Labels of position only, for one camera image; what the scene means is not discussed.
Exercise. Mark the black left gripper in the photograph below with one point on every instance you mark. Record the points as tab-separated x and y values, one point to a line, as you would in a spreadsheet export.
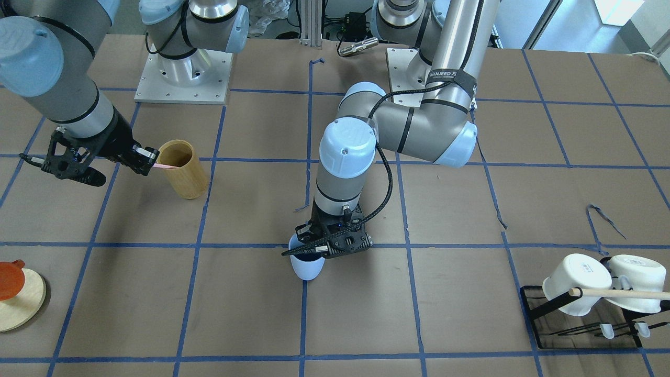
305	231

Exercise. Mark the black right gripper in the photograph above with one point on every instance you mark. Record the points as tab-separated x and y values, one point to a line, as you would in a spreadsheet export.
119	141

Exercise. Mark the light blue plastic cup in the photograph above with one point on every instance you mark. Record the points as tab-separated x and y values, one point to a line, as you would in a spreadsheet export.
307	266

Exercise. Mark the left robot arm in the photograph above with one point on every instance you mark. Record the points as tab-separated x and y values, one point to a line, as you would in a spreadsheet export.
427	122

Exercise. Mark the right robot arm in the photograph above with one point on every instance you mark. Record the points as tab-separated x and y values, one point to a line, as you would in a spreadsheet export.
48	47

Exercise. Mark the bamboo wooden cup holder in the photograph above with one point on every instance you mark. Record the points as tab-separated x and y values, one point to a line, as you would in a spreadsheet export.
187	176

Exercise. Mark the orange cup on stand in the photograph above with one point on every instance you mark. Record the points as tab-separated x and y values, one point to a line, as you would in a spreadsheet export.
12	278

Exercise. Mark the brown paper table mat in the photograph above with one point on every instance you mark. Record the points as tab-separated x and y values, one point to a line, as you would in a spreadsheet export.
269	272

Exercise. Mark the wooden mug tree stand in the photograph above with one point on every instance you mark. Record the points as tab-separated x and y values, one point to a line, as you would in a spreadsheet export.
18	310

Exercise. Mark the white mug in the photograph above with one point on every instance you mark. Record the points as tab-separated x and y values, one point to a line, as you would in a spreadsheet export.
640	274
576	270

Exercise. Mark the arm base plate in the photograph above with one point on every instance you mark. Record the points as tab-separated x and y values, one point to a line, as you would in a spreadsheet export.
201	78
407	71

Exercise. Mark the aluminium frame post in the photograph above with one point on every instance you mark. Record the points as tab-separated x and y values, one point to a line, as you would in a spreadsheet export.
311	23

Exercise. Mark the black wire mug rack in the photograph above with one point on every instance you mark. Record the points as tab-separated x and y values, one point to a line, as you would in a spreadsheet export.
583	318

